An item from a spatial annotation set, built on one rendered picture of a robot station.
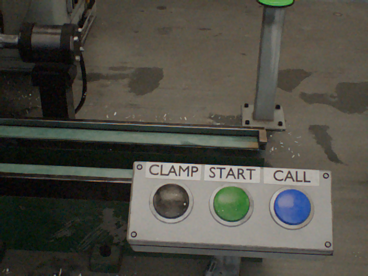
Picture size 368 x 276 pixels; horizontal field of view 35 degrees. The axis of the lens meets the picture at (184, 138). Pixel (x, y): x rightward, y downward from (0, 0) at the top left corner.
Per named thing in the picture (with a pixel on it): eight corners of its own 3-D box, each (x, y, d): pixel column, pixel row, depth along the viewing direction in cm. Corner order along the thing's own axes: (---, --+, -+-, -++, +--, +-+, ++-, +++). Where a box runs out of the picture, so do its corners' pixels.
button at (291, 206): (271, 226, 49) (274, 222, 48) (271, 192, 50) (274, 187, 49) (308, 229, 49) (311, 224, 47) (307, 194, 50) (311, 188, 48)
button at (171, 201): (153, 220, 50) (151, 216, 48) (155, 187, 51) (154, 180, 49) (188, 223, 49) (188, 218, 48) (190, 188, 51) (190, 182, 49)
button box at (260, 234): (131, 252, 53) (124, 241, 48) (138, 176, 55) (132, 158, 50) (323, 262, 52) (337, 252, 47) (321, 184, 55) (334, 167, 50)
